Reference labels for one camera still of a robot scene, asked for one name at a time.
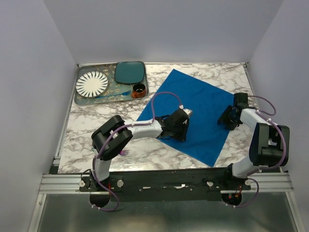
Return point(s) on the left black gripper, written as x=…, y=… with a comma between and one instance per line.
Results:
x=182, y=136

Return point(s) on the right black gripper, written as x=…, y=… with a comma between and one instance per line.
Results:
x=223, y=117

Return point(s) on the iridescent purple fork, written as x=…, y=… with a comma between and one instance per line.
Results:
x=124, y=152

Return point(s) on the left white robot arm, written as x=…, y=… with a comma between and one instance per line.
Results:
x=111, y=138

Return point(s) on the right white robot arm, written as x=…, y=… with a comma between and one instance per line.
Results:
x=269, y=148

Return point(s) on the orange brown mug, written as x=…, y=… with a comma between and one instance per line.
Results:
x=139, y=91

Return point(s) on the blue plastic fork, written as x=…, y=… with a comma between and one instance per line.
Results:
x=113, y=95

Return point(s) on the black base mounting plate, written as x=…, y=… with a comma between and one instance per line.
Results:
x=210, y=184

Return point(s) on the green patterned tray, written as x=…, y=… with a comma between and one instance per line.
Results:
x=112, y=82

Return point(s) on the teal square plate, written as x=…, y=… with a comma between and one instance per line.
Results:
x=129, y=72

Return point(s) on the white striped round plate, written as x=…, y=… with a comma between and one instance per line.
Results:
x=92, y=84

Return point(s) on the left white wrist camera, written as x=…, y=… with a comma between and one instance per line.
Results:
x=188, y=112

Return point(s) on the aluminium frame rail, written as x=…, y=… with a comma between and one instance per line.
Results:
x=60, y=184

